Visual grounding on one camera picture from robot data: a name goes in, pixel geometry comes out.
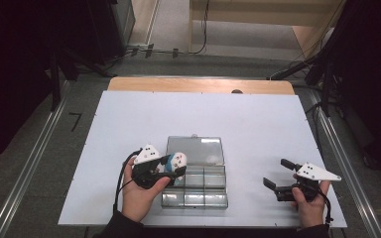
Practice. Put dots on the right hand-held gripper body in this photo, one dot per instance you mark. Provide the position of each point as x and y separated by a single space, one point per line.
317 172

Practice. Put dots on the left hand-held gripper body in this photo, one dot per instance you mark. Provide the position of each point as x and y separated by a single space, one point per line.
147 154

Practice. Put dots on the white and blue plush toy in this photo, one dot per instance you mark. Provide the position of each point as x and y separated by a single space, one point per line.
178 160

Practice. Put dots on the clear grey compartment box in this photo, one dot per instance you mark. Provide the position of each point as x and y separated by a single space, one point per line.
205 191

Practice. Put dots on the person's right hand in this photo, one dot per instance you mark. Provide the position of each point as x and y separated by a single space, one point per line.
311 211

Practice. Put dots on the person's left hand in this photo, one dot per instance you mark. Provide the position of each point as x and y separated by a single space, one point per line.
139 201

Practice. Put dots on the black metal stand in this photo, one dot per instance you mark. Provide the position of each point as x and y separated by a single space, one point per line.
325 86
55 82

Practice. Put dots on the power strip with plugs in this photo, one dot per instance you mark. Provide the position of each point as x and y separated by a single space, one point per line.
149 50

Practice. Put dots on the black curtain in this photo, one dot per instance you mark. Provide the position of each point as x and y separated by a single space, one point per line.
370 66
13 66

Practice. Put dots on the dark grey cabinet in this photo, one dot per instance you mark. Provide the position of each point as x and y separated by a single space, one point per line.
122 23

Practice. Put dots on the light wooden shelf unit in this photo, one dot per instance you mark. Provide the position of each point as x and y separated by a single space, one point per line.
244 13

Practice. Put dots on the metal floor rail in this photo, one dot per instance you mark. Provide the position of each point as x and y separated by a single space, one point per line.
29 165
347 148

